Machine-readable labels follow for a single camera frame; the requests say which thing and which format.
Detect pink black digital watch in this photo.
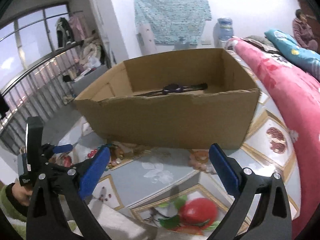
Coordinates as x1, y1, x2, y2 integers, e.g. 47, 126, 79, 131
135, 83, 208, 97

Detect person's left hand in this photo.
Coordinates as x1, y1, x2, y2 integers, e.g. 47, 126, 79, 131
12, 182, 33, 206

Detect blue water bottle dispenser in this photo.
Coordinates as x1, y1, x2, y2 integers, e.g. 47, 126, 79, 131
213, 18, 234, 48

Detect brown cardboard box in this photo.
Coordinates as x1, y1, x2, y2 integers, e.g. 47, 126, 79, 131
75, 48, 260, 149

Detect pink bead bracelet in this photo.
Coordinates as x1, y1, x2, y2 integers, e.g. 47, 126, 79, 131
188, 149, 217, 174

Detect seated person in pink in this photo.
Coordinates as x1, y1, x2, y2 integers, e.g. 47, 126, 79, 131
292, 9, 318, 51

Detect pink floral quilt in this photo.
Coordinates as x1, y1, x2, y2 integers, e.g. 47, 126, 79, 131
225, 38, 319, 239

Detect white cylinder heater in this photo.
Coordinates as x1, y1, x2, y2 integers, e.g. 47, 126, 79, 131
138, 24, 157, 55

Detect blue floral quilt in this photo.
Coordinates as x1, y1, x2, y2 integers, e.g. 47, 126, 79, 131
265, 29, 320, 81

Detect multicolour bead bracelet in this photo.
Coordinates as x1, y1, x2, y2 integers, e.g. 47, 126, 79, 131
87, 143, 141, 172

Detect teal floral hanging cloth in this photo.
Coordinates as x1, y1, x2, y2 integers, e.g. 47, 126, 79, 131
134, 0, 212, 45

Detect metal balcony railing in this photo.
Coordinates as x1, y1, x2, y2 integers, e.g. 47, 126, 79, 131
1, 42, 81, 155

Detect hanging clothes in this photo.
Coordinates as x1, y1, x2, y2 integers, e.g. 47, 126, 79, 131
55, 12, 90, 48

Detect grey storage box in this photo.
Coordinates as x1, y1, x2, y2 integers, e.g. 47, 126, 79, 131
71, 65, 108, 96

